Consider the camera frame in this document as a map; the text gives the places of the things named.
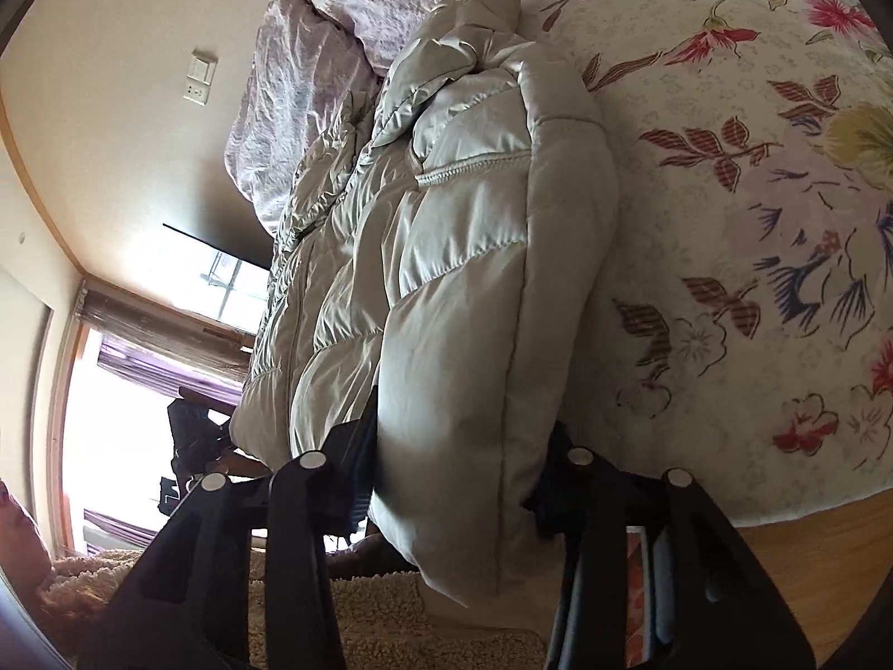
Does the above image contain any small barred window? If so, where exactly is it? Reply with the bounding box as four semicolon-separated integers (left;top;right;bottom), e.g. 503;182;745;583
199;251;273;336

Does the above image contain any floral bed sheet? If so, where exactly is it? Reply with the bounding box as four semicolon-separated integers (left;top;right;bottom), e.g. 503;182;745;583
516;0;893;526

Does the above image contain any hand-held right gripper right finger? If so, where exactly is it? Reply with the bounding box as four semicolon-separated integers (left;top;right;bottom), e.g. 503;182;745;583
523;422;819;670

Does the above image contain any pink cloth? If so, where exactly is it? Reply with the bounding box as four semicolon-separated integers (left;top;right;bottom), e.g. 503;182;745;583
0;480;54;596

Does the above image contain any beige fluffy rug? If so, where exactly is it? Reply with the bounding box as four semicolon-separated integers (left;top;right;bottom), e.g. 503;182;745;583
38;545;546;670

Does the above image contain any large bright window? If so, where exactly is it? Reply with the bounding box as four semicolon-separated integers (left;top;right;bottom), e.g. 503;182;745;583
59;321;245;559

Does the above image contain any person's left hand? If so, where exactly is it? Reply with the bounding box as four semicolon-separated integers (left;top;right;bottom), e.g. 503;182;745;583
213;450;272;481

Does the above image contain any bamboo roller blind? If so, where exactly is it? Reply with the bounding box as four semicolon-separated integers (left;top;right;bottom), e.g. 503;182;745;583
78;279;242;351

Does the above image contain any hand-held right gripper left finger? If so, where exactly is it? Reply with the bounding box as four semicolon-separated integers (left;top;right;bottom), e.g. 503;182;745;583
76;391;383;670

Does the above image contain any pale pink crumpled quilt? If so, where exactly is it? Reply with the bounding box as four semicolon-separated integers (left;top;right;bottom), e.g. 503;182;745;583
224;0;386;238

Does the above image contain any purple curtain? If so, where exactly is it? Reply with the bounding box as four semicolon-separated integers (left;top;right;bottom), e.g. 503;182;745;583
84;335;245;547

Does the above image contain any white pillow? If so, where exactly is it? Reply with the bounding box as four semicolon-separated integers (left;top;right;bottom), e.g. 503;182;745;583
230;0;622;608

